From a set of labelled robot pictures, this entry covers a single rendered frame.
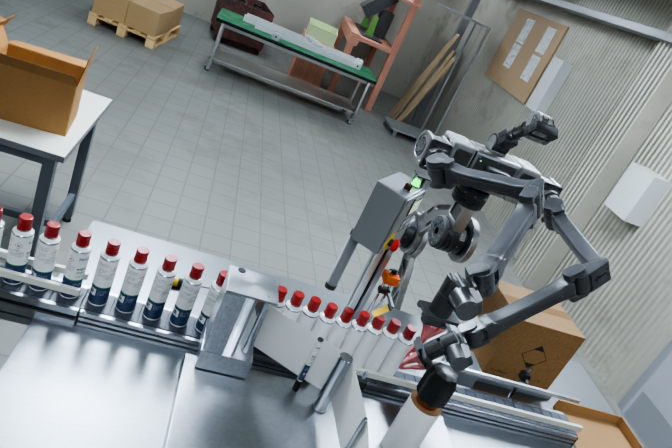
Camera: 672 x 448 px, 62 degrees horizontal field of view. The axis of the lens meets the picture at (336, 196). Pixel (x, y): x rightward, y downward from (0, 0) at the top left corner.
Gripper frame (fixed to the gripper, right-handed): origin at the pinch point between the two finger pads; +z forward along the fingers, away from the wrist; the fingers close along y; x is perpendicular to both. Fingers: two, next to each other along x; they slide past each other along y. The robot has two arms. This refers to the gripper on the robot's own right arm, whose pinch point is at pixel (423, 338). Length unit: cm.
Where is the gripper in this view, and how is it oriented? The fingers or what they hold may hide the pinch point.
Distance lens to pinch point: 150.8
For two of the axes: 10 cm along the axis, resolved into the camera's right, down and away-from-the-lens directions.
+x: -1.3, -4.4, 8.9
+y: 9.1, 3.0, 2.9
